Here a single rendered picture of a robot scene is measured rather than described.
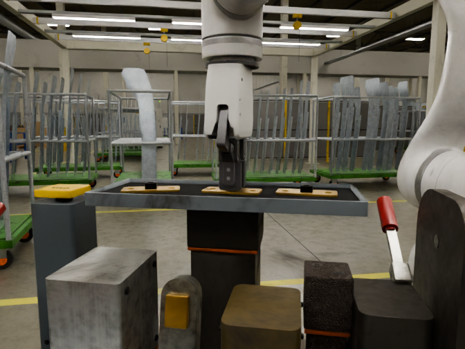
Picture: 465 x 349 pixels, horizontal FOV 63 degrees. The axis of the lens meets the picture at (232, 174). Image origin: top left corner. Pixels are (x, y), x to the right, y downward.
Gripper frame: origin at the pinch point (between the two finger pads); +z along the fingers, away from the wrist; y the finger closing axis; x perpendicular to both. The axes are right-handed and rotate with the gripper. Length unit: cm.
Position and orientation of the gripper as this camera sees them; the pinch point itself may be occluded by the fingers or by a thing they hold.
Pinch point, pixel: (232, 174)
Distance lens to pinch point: 55.3
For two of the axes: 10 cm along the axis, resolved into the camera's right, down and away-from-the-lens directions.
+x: 9.7, 0.3, -2.5
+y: -2.5, 1.3, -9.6
